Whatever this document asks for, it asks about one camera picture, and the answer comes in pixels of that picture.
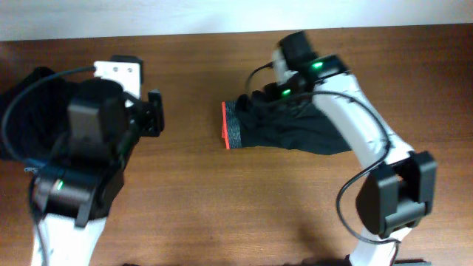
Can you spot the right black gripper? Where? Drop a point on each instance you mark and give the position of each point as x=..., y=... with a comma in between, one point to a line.
x=280, y=92

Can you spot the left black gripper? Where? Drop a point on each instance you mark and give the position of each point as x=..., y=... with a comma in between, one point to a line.
x=154, y=113

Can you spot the black leggings with red waistband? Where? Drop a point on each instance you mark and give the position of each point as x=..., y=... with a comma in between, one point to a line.
x=246, y=124

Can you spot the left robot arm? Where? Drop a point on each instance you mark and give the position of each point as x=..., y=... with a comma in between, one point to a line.
x=72, y=195

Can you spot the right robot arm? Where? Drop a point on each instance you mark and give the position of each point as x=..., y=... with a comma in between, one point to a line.
x=399, y=186

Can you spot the black garment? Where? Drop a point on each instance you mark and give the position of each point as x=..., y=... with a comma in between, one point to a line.
x=40, y=118

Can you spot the blue denim jeans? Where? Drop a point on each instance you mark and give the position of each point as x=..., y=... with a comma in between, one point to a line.
x=33, y=165

